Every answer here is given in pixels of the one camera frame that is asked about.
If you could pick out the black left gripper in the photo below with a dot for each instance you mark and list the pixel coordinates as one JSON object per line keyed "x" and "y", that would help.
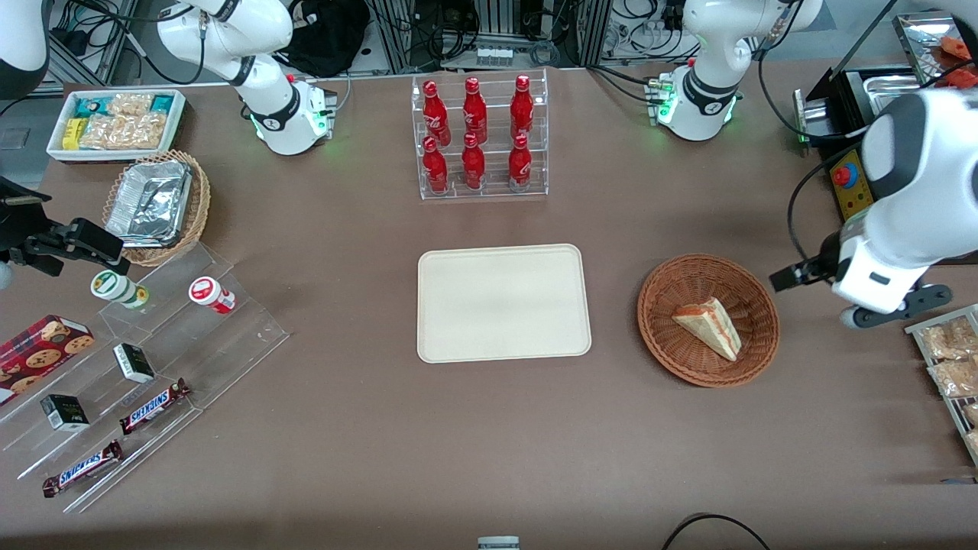
{"x": 826, "y": 254}

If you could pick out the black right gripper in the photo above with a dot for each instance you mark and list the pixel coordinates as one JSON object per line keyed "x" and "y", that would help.
{"x": 17, "y": 223}

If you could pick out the triangular sandwich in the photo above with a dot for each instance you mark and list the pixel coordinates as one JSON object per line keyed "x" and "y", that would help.
{"x": 710, "y": 327}

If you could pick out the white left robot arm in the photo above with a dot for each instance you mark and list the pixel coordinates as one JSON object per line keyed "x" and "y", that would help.
{"x": 917, "y": 221}

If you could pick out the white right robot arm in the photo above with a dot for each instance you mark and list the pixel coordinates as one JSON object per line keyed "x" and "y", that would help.
{"x": 284, "y": 114}

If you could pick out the aluminium foil tray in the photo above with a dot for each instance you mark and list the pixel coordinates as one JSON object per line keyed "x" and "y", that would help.
{"x": 149, "y": 202}

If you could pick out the brown round wicker basket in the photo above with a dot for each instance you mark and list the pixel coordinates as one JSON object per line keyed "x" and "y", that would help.
{"x": 676, "y": 283}

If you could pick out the grey snack tray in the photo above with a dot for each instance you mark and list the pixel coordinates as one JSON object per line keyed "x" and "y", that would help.
{"x": 917, "y": 330}

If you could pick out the light tan wicker basket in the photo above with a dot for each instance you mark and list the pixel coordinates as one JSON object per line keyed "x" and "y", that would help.
{"x": 200, "y": 206}

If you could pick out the cream rectangular tray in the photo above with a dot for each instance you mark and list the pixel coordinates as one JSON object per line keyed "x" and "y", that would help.
{"x": 504, "y": 305}

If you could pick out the green lid drink cup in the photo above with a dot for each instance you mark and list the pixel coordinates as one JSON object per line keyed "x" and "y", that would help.
{"x": 114, "y": 287}

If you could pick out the red cookie box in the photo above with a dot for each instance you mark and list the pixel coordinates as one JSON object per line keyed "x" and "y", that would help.
{"x": 38, "y": 355}

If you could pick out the yellow snack packet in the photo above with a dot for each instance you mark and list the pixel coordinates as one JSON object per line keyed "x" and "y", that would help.
{"x": 72, "y": 134}

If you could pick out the clear bag of biscuits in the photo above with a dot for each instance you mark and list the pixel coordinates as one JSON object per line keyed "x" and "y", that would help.
{"x": 128, "y": 104}
{"x": 103, "y": 132}
{"x": 145, "y": 131}

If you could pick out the small black carton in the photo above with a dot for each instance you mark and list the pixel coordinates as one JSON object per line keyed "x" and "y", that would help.
{"x": 65, "y": 412}
{"x": 134, "y": 363}

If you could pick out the red lid drink cup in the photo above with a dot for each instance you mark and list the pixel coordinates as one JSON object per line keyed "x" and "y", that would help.
{"x": 210, "y": 294}

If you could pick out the teal snack packet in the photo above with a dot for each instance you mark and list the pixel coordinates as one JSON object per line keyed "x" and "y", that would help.
{"x": 88, "y": 105}
{"x": 162, "y": 103}

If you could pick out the clear bag of crackers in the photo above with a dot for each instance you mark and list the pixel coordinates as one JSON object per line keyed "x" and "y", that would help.
{"x": 973, "y": 443}
{"x": 955, "y": 378}
{"x": 947, "y": 340}
{"x": 972, "y": 414}

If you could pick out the white rectangular snack bin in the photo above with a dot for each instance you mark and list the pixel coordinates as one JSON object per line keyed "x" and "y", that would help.
{"x": 177, "y": 114}

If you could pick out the black food warmer cabinet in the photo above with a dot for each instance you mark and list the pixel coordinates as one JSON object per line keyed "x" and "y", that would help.
{"x": 846, "y": 107}

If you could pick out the Snickers chocolate bar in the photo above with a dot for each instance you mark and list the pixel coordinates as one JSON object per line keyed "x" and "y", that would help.
{"x": 153, "y": 407}
{"x": 82, "y": 468}

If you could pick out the clear acrylic stepped shelf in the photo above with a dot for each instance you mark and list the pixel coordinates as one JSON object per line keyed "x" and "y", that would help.
{"x": 229, "y": 344}

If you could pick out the steel food pan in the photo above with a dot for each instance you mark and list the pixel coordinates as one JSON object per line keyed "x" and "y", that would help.
{"x": 890, "y": 88}

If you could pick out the red sausage skewer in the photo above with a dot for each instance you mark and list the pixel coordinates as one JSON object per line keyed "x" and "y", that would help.
{"x": 964, "y": 78}
{"x": 953, "y": 47}

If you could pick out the red aluminium cola bottle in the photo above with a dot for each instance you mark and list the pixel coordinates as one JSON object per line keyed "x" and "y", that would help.
{"x": 435, "y": 114}
{"x": 473, "y": 166}
{"x": 519, "y": 166}
{"x": 522, "y": 107}
{"x": 435, "y": 169}
{"x": 474, "y": 111}

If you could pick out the clear acrylic bottle rack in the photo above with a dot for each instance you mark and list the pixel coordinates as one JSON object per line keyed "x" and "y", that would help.
{"x": 495, "y": 191}

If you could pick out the black bag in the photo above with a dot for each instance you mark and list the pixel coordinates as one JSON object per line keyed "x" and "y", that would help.
{"x": 328, "y": 38}

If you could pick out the white power strip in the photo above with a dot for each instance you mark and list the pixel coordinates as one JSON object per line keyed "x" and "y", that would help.
{"x": 494, "y": 56}

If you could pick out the small grey device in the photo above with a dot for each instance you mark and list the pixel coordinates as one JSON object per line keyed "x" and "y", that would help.
{"x": 498, "y": 543}

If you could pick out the dark grey wrist camera bar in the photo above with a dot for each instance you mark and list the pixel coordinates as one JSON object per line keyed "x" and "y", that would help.
{"x": 898, "y": 307}

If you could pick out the aluminium frame post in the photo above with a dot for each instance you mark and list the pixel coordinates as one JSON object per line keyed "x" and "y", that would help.
{"x": 594, "y": 30}
{"x": 396, "y": 34}

